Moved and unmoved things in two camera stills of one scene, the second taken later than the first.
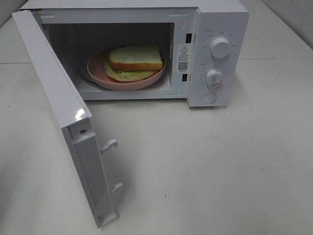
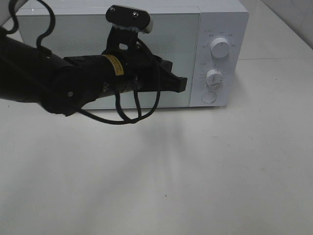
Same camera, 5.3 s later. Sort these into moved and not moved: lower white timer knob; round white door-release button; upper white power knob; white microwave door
Moved: white microwave door
Not moved: round white door-release button; lower white timer knob; upper white power knob
